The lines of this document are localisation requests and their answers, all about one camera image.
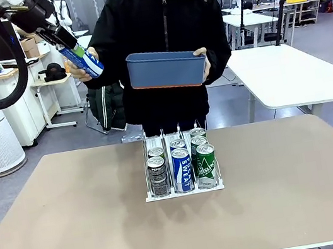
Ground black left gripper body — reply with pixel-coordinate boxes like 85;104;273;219
9;0;59;38

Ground blue Pocari Sweat can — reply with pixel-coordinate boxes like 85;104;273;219
56;38;107;84
168;137;188;153
170;146;196;194

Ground blue bin orange handles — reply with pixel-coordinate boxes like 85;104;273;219
124;41;212;98

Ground green Chilsung cider can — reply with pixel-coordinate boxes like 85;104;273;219
187;134;214;178
189;126;207;140
194;142;221;190

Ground person's left forearm black sleeve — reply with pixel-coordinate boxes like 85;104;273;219
199;34;237;85

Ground person's right forearm black sleeve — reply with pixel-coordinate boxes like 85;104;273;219
79;47;126;93

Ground person's right hand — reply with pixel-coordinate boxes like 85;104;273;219
65;45;103;85

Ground person's left hand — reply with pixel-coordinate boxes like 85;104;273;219
192;46;214;83

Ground small white box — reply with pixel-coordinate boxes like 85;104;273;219
37;40;52;55

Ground white office table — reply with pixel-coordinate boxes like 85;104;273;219
75;34;93;50
221;6;284;53

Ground cardboard box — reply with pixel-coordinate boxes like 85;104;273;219
20;35;41;59

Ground orange drink bottle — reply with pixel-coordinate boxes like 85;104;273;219
62;55;72;74

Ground black cap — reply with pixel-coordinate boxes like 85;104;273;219
42;61;68;83

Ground black tripod pole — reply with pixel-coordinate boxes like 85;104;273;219
268;0;298;47
237;0;256;42

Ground small white rolling table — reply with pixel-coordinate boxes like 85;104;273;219
29;68;87;132

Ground black keyboard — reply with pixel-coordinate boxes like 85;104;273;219
1;55;41;71

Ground wooden shelf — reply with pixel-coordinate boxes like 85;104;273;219
291;0;325;26

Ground dark green striped jacket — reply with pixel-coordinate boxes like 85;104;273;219
86;82;130;136

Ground person in black jacket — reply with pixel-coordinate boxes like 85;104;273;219
70;0;244;149

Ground black metal chair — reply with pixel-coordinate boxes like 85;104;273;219
81;92;108;137

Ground white cabinet wooden top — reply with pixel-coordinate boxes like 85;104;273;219
0;47;88;152

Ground clear plastic bag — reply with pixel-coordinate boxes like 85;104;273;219
120;133;143;144

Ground white side table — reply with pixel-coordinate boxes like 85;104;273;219
224;34;333;126

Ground black Pepsi can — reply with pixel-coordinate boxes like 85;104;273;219
145;155;171;197
146;145;167;162

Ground white wire can dispenser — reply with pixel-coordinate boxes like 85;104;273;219
134;115;226;203

